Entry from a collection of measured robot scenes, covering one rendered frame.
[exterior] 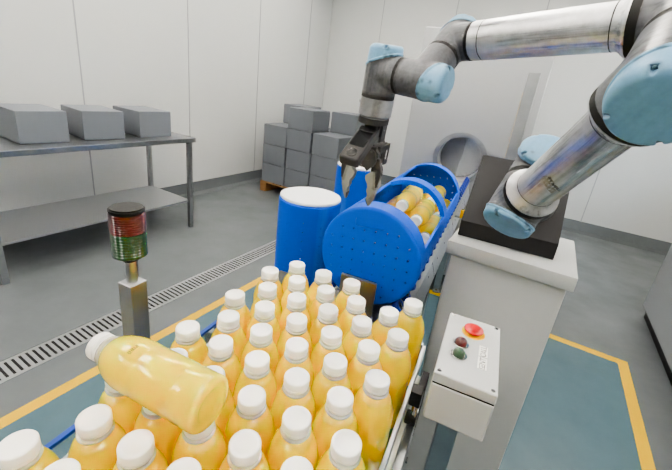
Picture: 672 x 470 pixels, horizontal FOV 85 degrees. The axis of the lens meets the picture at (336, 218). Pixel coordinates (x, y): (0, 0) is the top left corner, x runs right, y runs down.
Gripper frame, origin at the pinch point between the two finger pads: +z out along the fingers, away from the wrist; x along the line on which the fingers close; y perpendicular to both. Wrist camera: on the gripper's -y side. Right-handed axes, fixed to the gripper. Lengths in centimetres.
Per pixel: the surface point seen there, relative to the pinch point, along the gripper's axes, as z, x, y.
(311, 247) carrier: 49, 35, 42
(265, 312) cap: 12.8, -0.2, -34.8
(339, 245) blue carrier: 16.2, 3.3, 1.7
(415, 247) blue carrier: 9.4, -16.7, 3.9
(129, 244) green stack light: 4, 25, -44
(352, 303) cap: 13.0, -12.3, -21.6
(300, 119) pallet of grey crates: 65, 224, 311
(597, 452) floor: 127, -111, 89
